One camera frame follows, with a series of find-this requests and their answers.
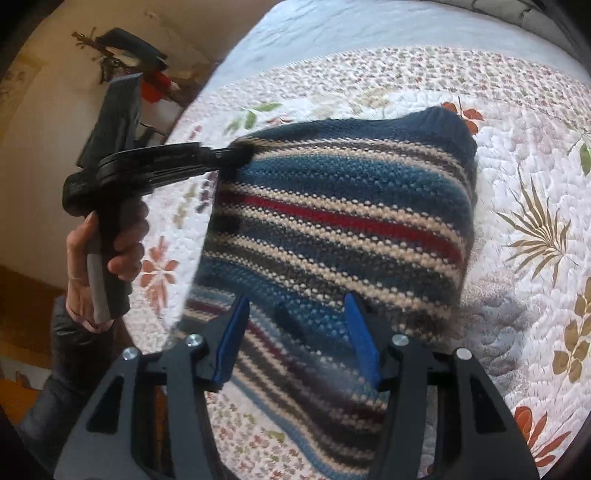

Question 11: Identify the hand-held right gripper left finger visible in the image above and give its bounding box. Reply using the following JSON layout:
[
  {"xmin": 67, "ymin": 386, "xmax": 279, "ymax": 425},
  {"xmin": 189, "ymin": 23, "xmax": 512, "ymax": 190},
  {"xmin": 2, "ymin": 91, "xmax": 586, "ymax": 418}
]
[{"xmin": 54, "ymin": 294, "xmax": 252, "ymax": 480}]

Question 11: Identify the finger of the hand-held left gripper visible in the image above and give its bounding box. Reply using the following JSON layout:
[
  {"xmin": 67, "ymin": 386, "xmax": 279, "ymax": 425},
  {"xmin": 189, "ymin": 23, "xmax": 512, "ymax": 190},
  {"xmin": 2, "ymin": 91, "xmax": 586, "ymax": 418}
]
[{"xmin": 99, "ymin": 142, "xmax": 254, "ymax": 191}]

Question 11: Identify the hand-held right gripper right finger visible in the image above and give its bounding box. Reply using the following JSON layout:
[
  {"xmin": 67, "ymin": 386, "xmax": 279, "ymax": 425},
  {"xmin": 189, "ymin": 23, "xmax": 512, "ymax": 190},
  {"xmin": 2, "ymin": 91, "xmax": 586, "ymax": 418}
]
[{"xmin": 344, "ymin": 293, "xmax": 540, "ymax": 480}]

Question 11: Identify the striped knit sweater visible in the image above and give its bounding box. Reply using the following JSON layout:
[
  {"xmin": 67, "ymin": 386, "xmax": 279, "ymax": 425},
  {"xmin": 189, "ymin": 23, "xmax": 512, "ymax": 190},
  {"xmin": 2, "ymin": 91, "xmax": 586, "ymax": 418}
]
[{"xmin": 178, "ymin": 105, "xmax": 479, "ymax": 480}]

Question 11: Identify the person's left forearm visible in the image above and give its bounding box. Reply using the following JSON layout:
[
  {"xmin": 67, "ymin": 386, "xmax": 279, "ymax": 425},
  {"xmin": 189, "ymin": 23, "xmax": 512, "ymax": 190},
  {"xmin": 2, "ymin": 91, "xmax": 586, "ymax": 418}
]
[{"xmin": 18, "ymin": 295, "xmax": 139, "ymax": 468}]

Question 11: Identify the person's left hand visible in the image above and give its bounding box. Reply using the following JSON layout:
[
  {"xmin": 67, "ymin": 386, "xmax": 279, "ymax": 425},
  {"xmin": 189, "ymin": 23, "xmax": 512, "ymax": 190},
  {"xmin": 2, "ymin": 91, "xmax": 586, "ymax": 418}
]
[{"xmin": 65, "ymin": 200, "xmax": 151, "ymax": 332}]

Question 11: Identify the red box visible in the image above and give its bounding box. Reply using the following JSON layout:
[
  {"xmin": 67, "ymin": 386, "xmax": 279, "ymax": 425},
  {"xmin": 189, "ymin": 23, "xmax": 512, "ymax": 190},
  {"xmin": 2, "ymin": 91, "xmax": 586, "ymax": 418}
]
[{"xmin": 139, "ymin": 69, "xmax": 181, "ymax": 104}]

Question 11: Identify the black bag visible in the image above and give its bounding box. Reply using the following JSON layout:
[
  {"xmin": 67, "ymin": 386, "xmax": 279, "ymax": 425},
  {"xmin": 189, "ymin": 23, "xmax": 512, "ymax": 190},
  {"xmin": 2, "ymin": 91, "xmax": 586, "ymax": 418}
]
[{"xmin": 99, "ymin": 28, "xmax": 169, "ymax": 70}]

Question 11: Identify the white bed sheet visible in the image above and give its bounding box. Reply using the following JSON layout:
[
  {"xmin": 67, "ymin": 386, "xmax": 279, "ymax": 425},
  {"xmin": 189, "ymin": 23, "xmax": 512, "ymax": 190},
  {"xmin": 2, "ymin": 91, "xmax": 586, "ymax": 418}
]
[{"xmin": 212, "ymin": 0, "xmax": 578, "ymax": 93}]

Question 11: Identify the floral quilt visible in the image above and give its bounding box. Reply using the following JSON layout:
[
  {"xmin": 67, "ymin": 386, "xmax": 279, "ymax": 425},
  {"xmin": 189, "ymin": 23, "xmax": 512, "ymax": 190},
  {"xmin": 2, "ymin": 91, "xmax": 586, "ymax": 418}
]
[{"xmin": 134, "ymin": 44, "xmax": 591, "ymax": 480}]

